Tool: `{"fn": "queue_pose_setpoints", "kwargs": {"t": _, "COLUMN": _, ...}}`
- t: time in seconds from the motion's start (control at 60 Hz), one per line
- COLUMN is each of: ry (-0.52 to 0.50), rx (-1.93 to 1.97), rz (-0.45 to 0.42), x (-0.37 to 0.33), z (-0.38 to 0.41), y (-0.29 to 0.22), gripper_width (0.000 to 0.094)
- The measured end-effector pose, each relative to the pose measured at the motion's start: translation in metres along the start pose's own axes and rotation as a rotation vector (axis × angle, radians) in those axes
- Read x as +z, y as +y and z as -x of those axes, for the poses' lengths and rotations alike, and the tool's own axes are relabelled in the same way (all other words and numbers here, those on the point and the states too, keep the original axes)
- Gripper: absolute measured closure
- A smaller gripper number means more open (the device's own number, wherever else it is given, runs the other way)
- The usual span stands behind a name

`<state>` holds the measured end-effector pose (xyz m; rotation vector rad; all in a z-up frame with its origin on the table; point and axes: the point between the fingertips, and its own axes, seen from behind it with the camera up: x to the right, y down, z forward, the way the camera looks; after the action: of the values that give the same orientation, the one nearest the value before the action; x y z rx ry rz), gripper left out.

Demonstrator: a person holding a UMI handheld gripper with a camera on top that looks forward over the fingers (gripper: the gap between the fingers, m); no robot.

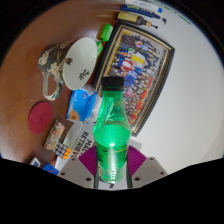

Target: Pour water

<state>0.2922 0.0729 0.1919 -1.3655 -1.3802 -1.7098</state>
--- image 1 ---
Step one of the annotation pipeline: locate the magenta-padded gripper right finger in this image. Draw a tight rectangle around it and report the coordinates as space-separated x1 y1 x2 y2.
125 145 169 190

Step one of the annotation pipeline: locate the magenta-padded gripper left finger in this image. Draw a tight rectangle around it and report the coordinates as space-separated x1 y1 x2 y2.
56 145 101 190

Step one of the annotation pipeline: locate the green plastic drink bottle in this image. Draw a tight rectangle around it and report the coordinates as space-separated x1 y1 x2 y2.
92 76 133 185

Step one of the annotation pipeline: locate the colourful puzzle cube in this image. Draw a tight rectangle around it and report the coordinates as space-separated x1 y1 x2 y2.
52 141 73 160

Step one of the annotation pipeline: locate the white paper gift bag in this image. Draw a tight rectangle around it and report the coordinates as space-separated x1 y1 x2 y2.
54 120 143 172

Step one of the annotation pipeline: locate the small floral patterned box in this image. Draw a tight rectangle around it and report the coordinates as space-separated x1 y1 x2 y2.
43 119 66 151

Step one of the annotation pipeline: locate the flat round red coaster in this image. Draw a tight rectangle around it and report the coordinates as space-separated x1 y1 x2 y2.
27 101 54 135

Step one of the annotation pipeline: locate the blue tissue pack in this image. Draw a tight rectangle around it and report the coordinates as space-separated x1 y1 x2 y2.
65 84 98 124

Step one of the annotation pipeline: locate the framed group picture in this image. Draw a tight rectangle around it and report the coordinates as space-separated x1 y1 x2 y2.
91 22 176 137

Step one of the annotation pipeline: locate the floral ceramic mug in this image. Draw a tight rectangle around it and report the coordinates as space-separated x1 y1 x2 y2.
38 36 99 102

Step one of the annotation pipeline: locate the small green pack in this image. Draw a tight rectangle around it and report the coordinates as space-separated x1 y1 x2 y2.
96 23 114 43
95 40 104 57

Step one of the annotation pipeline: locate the amber pump bottle yellow label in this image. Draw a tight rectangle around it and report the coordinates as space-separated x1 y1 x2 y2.
115 11 159 29

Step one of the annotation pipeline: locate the white bottle with blue cap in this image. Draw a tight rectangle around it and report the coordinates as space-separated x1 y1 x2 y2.
124 0 163 14

